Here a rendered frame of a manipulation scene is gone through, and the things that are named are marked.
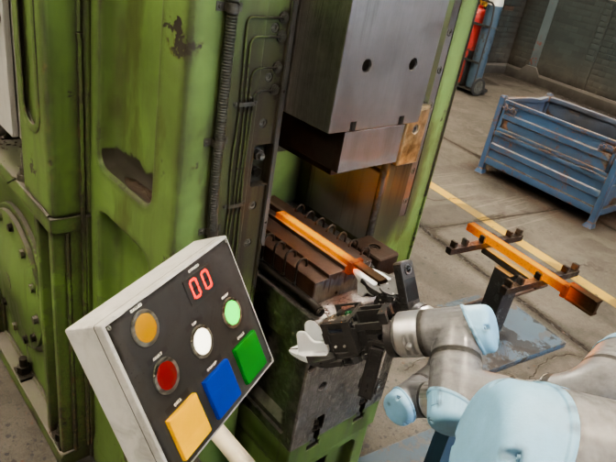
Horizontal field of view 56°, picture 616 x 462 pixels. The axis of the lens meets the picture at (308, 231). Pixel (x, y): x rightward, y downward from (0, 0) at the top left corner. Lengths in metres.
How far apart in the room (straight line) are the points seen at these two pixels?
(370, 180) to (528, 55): 9.08
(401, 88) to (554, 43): 9.11
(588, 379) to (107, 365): 0.76
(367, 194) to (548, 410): 1.31
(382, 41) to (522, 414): 0.92
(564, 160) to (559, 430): 4.69
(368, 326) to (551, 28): 9.67
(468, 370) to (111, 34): 1.07
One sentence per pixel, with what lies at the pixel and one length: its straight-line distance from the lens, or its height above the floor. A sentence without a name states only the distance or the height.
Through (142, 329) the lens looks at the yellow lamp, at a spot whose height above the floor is 1.17.
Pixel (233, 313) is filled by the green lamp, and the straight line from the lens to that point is 1.09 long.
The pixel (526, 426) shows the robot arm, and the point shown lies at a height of 1.46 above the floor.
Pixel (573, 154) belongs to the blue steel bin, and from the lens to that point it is 5.08.
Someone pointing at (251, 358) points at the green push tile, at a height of 1.01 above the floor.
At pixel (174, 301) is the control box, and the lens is 0.98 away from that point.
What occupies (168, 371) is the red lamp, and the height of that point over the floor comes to 1.09.
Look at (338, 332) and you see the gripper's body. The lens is 0.97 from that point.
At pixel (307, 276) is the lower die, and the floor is 0.98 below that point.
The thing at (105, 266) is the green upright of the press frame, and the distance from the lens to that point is 1.71.
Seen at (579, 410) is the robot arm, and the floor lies 1.46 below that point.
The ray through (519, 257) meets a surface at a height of 1.01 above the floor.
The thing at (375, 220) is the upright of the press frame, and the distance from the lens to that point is 1.72.
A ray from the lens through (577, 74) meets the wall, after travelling 10.11.
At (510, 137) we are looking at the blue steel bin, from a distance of 5.33.
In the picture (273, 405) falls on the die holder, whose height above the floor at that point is 0.53.
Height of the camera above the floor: 1.74
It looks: 28 degrees down
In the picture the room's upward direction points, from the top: 10 degrees clockwise
